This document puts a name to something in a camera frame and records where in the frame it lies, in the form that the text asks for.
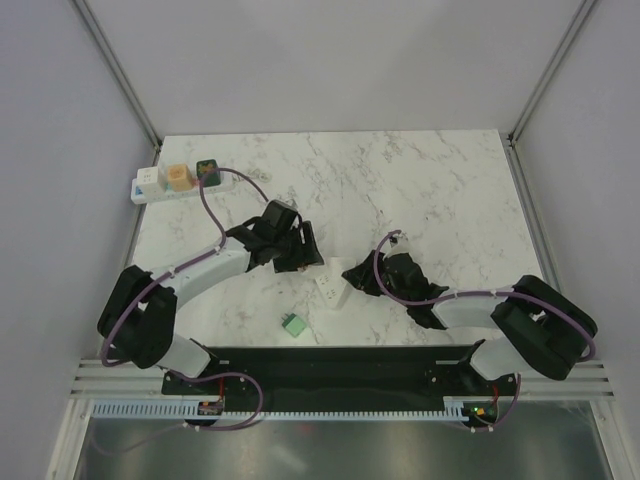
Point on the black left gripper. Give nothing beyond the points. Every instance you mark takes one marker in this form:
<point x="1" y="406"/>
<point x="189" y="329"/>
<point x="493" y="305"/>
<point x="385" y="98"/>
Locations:
<point x="306" y="254"/>

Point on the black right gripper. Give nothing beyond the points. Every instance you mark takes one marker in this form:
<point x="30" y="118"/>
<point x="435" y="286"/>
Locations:
<point x="363" y="276"/>

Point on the small white power socket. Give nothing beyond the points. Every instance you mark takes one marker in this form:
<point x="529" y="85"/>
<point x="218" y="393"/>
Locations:
<point x="333" y="288"/>

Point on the green plug adapter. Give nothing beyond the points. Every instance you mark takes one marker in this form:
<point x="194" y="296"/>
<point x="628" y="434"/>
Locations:
<point x="293" y="325"/>

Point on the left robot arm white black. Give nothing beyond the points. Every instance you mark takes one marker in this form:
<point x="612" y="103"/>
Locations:
<point x="138" y="320"/>

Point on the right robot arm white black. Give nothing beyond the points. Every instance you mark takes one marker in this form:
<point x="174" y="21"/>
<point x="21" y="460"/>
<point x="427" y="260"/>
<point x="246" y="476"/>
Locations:
<point x="541" y="330"/>

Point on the dark green cube plug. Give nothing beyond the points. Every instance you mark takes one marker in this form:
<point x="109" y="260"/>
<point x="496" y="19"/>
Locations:
<point x="207" y="173"/>

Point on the orange cube plug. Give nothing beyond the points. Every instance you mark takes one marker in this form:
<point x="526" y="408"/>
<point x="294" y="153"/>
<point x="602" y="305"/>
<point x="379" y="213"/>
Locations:
<point x="179" y="178"/>

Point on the white cube plug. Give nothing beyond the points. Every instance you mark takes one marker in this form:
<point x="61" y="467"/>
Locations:
<point x="151" y="182"/>

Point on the long white power strip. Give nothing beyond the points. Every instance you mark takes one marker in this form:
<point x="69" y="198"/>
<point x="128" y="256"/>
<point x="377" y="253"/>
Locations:
<point x="138" y="198"/>

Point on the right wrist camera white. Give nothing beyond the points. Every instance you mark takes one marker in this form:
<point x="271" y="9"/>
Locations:
<point x="399" y="239"/>

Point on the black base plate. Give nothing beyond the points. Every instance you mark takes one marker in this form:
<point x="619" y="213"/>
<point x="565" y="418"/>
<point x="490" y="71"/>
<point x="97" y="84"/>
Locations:
<point x="339" y="378"/>

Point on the white slotted cable duct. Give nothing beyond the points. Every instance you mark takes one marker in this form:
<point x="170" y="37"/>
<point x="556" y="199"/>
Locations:
<point x="195" y="410"/>

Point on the aluminium rail profile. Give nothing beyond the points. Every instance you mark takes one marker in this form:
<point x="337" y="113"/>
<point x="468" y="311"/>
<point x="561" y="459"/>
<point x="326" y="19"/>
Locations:
<point x="587" y="382"/>

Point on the left aluminium frame post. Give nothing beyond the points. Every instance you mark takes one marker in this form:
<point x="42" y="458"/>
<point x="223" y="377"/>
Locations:
<point x="100" y="40"/>

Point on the aluminium frame post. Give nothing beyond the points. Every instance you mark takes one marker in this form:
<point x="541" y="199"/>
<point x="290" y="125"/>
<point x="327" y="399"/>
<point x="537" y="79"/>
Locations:
<point x="571" y="34"/>
<point x="100" y="40"/>

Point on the right aluminium frame post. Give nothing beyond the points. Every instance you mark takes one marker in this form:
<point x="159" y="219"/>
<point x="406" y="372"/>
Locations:
<point x="571" y="34"/>

